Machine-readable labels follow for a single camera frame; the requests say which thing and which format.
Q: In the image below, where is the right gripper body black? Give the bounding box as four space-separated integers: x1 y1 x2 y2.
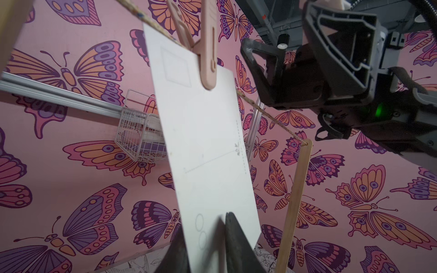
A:
317 67 437 160

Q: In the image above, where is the twine string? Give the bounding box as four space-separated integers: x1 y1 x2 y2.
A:
115 0 310 146

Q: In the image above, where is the white postcard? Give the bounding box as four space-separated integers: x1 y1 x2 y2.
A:
143 25 261 273

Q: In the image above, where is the pink clothespin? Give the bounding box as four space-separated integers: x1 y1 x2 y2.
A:
166 1 217 91

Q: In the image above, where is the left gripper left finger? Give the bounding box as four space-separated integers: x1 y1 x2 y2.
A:
155 228 191 273

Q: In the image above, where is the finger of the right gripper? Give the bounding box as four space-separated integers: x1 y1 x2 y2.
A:
302 2 388 106
240 38 328 110

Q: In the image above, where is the wooden string rack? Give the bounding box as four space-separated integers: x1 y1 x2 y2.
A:
1 1 309 273

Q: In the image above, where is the white wire basket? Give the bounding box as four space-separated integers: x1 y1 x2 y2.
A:
115 89 167 163

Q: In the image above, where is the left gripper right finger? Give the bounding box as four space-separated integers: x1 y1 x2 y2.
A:
225 212 265 273

